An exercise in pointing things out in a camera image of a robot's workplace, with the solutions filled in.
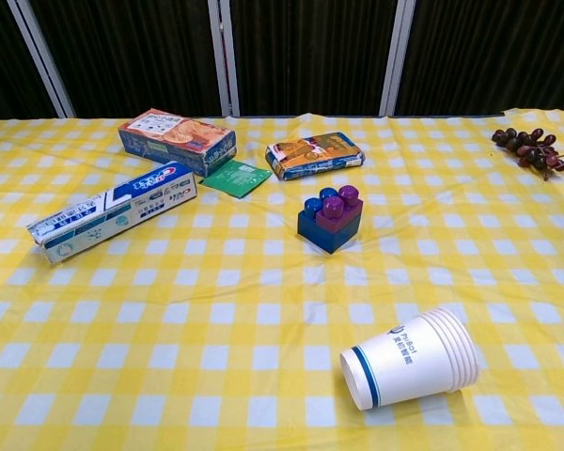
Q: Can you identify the purple building block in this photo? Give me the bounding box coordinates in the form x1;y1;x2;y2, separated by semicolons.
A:
315;184;364;236

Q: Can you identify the yellow checkered tablecloth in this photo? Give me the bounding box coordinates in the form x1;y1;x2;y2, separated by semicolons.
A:
0;107;564;451

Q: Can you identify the white paper cup stack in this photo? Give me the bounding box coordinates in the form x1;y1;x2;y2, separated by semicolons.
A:
339;307;481;412

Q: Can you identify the blue building block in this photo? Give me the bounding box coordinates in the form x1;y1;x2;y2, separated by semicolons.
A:
296;187;364;257

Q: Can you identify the green foil sachet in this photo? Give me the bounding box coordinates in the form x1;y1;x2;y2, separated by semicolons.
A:
199;159;272;200

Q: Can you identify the crumpled orange blue snack box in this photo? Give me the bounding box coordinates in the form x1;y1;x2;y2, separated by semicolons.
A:
264;131;364;181

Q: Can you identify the orange blue cracker box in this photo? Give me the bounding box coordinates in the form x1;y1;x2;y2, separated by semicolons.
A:
117;108;237;179

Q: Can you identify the white blue toothpaste box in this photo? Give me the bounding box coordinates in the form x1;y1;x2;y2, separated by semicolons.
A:
25;161;198;265

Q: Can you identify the dark purple grape bunch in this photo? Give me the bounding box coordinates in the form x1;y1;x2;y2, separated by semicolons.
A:
491;127;564;182

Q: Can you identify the grey metal partition post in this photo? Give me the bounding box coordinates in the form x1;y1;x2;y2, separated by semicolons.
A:
6;0;77;119
207;0;242;118
379;0;417;117

